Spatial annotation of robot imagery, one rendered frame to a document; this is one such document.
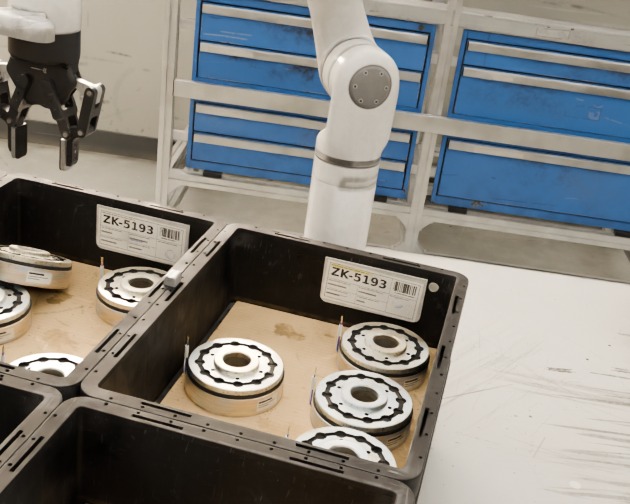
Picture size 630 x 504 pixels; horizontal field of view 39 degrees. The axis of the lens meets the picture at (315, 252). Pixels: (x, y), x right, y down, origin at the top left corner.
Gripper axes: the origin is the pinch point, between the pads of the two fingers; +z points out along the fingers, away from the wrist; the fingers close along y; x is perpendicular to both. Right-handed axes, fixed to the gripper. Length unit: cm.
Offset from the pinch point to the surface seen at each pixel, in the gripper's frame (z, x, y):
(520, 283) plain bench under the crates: 30, -62, -56
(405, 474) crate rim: 8, 27, -49
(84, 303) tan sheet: 18.4, -0.2, -5.7
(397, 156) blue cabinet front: 54, -185, -13
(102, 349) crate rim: 8.2, 21.6, -19.5
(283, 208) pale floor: 101, -229, 33
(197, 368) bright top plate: 14.9, 10.9, -25.0
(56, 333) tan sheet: 18.4, 7.2, -6.4
